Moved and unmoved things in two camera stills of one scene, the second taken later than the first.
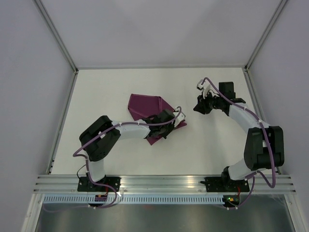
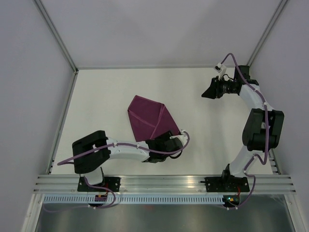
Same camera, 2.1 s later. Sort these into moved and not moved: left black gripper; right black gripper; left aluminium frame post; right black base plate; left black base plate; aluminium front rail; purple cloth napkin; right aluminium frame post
Moved: purple cloth napkin; left black gripper; right black gripper
Not moved: aluminium front rail; right black base plate; left black base plate; right aluminium frame post; left aluminium frame post
